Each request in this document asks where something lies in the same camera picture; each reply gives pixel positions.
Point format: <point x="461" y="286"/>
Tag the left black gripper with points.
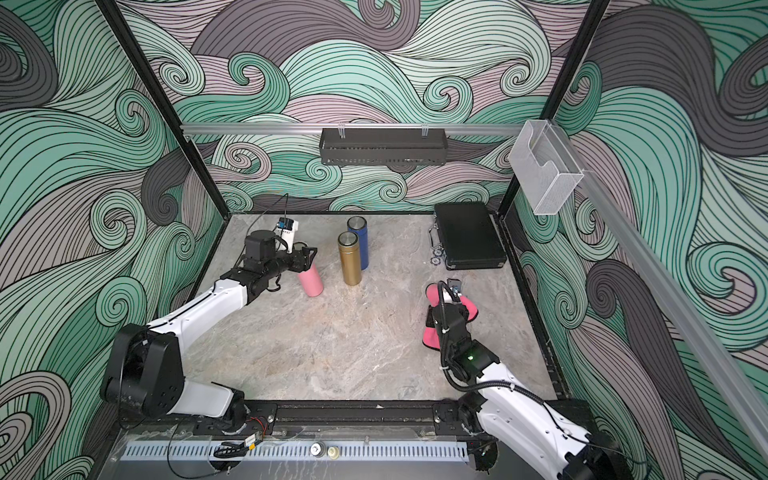
<point x="300" y="260"/>

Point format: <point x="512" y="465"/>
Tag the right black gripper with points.
<point x="431" y="318"/>

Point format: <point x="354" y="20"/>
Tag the pink microfiber cloth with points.
<point x="438" y="296"/>

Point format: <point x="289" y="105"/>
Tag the pink thermos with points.
<point x="310" y="279"/>

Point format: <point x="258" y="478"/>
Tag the gold thermos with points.
<point x="349" y="251"/>

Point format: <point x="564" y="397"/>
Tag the blue thermos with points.
<point x="359" y="226"/>

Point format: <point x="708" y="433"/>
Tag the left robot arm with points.
<point x="145" y="375"/>

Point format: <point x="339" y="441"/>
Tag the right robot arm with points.
<point x="495" y="403"/>

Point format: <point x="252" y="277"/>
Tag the metal rings on case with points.
<point x="436" y="249"/>

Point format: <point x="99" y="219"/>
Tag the black case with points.
<point x="468" y="236"/>

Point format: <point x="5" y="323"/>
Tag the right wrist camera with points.
<point x="455" y="286"/>

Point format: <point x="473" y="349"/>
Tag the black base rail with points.
<point x="441" y="417"/>

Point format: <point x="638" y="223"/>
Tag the black wall shelf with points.
<point x="383" y="147"/>

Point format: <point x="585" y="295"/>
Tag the clear plastic wall holder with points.
<point x="545" y="163"/>

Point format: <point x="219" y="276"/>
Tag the white slotted cable duct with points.
<point x="398" y="451"/>

